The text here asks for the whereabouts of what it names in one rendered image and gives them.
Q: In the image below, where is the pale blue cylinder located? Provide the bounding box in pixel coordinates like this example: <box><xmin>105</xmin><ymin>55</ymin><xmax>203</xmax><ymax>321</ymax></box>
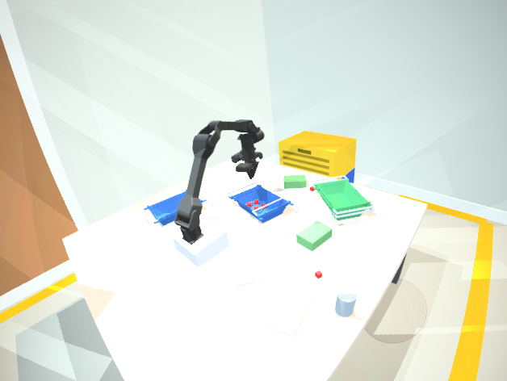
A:
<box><xmin>335</xmin><ymin>287</ymin><xmax>357</xmax><ymax>317</ymax></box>

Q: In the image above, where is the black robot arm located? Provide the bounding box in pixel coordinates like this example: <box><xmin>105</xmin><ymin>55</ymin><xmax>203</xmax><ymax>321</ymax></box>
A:
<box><xmin>174</xmin><ymin>119</ymin><xmax>265</xmax><ymax>245</ymax></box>

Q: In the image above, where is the green block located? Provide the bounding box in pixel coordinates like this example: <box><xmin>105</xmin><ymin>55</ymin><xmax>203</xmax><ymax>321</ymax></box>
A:
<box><xmin>296</xmin><ymin>221</ymin><xmax>333</xmax><ymax>252</ymax></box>
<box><xmin>284</xmin><ymin>174</ymin><xmax>306</xmax><ymax>189</ymax></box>

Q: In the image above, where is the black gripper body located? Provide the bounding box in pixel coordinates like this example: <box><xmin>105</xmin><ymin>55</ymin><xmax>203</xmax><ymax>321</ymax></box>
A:
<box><xmin>235</xmin><ymin>147</ymin><xmax>263</xmax><ymax>173</ymax></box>

